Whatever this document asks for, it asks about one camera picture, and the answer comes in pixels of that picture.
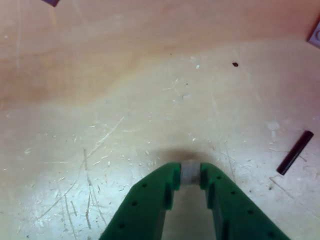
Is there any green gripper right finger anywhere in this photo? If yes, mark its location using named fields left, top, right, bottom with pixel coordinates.
left=190, top=161, right=288, bottom=240

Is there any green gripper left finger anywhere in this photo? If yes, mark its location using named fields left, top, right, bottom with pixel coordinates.
left=101, top=161, right=191, bottom=240

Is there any black short rod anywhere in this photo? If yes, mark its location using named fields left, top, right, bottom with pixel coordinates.
left=276, top=130, right=315, bottom=174

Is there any purple flat piece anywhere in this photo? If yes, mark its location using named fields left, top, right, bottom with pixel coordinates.
left=41, top=0, right=61, bottom=8

